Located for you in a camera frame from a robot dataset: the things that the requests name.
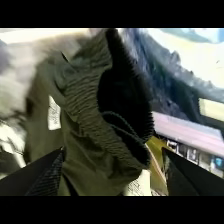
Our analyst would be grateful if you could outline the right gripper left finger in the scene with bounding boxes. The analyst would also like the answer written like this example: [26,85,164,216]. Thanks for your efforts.
[0,147,66,197]

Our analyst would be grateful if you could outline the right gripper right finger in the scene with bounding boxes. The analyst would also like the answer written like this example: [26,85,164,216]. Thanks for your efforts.
[161,147,224,197]

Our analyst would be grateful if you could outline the dark green pants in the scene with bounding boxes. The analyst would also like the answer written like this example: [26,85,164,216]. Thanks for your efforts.
[23,28,170,197]

